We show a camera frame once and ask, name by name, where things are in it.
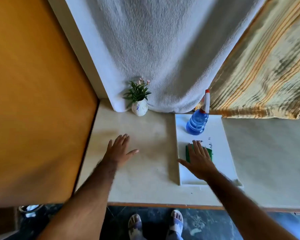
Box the orange wooden door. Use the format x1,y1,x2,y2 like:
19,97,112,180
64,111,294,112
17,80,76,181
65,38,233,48
0,0,99,208

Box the green cleaning cloth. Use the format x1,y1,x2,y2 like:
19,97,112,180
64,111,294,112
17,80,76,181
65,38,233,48
185,144,213,163

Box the white square board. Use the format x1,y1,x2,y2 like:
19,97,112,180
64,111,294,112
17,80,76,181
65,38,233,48
175,114,243,187

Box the person's left forearm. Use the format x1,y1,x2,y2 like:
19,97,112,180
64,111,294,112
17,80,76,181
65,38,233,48
36,160,119,240

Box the person's right sandalled foot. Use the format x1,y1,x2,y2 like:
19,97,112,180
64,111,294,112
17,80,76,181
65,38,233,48
166,209,184,240

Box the small plant in white vase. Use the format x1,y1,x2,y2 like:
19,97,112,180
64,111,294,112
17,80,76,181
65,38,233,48
122,77,152,117

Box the blue spray bottle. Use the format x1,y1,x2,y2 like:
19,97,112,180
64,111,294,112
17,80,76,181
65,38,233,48
186,89,211,136

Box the person's left hand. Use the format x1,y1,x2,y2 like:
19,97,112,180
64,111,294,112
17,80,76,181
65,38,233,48
101,134,139,169

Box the person's right forearm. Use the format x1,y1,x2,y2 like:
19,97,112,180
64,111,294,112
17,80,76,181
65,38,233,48
198,169,298,240

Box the white hanging towel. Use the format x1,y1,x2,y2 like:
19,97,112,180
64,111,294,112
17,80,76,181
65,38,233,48
64,0,268,113

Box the person's left sandalled foot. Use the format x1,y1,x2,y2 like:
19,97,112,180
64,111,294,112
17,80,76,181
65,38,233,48
128,214,143,240

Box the person's sandalled foot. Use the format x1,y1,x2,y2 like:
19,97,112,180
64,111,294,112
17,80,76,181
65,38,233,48
166,209,184,240
128,214,143,240

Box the person's right hand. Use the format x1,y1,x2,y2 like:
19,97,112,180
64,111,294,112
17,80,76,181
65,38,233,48
177,140,217,181

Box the yellow striped curtain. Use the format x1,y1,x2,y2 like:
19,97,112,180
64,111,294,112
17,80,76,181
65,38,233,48
208,0,300,120

